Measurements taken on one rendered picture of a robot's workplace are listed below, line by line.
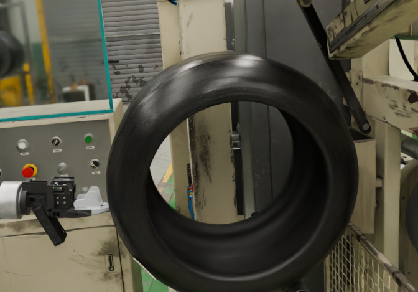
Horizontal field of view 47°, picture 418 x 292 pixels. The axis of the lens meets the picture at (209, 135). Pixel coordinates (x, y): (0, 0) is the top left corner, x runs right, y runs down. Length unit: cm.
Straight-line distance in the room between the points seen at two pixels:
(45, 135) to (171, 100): 93
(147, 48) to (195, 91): 945
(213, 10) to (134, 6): 912
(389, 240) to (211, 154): 62
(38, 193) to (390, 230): 104
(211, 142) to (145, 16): 908
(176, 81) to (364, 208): 76
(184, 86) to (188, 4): 41
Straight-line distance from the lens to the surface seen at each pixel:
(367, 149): 149
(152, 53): 1045
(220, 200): 150
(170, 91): 104
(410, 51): 470
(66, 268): 200
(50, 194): 120
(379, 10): 108
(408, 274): 203
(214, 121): 143
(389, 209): 160
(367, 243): 130
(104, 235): 192
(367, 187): 153
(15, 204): 121
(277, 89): 105
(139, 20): 1048
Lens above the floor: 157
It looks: 13 degrees down
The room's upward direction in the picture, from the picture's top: 4 degrees counter-clockwise
